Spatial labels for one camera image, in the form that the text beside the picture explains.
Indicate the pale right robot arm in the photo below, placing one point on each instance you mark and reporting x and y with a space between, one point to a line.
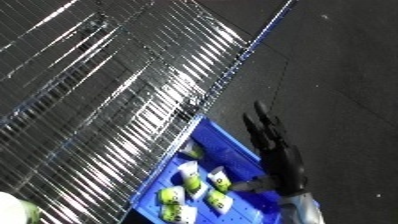
302 210

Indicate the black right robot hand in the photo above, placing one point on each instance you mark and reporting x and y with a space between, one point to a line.
284 163

